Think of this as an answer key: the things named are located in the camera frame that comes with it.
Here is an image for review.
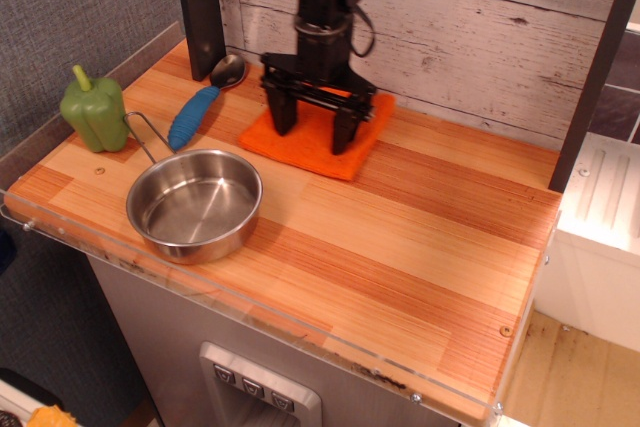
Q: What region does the yellow object at corner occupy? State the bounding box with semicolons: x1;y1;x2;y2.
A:
26;405;78;427

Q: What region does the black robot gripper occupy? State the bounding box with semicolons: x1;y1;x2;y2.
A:
261;21;376;155

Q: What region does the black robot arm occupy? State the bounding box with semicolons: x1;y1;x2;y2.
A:
261;0;377;155

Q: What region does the dark grey left post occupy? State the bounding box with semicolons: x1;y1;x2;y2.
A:
180;0;226;81

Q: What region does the clear acrylic edge guard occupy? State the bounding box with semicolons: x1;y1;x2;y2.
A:
7;180;560;426

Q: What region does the dark grey right post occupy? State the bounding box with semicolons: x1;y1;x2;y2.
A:
548;0;636;193

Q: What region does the stainless steel pot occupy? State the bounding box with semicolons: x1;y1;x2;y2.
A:
122;111;264;266

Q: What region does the blue handled metal spoon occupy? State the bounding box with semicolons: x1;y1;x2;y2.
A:
167;54;247;151

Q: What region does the grey toy cabinet front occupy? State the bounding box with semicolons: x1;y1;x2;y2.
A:
89;257;454;426

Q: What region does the silver button panel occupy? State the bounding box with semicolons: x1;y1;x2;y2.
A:
199;342;323;427

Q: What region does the dark grey post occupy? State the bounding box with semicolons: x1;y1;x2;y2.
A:
548;0;636;193
180;0;226;81

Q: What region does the green toy bell pepper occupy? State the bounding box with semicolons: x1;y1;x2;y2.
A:
60;65;129;153

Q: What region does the orange knitted rag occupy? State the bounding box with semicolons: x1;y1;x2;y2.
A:
238;93;396;181

